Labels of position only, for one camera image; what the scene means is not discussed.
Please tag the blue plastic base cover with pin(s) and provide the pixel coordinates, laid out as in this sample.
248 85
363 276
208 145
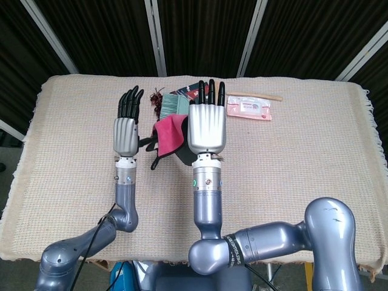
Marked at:
121 279

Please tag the pink cloth black trim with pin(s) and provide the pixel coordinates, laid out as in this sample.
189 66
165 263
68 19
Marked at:
169 133

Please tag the dark printed card box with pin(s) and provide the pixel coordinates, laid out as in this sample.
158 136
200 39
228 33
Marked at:
189 91

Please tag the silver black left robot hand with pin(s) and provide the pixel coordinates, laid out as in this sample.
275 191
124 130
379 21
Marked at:
125 136

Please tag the beige woven tablecloth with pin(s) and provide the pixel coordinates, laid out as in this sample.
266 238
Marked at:
75 182

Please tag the yellow upright bar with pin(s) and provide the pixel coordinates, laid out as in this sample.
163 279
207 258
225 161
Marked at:
308 276

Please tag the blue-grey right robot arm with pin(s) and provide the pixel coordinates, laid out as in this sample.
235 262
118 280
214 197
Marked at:
209 206

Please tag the teal plastic hand brush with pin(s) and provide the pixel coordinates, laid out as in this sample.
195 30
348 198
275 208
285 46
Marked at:
171 104

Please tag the dark red berry bunch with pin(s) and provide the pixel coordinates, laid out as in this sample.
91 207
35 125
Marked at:
156 100

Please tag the metal table leg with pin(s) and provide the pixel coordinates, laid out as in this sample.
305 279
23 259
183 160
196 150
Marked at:
269 272

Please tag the dark grey robot torso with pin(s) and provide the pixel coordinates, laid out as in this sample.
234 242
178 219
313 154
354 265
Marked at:
175 282

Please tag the thick wooden stick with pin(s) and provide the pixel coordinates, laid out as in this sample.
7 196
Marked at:
217 94

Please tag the white partition post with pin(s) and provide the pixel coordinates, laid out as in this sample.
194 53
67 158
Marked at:
156 36
360 59
10 128
251 36
46 30

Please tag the pink wet wipes pack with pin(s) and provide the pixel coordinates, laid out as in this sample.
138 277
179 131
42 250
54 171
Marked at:
248 109

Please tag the thin wooden stick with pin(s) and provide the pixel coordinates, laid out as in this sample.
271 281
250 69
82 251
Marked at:
266 96

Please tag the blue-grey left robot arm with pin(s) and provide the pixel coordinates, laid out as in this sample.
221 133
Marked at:
125 197

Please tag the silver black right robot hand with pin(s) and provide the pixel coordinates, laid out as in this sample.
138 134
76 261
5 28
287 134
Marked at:
207 127

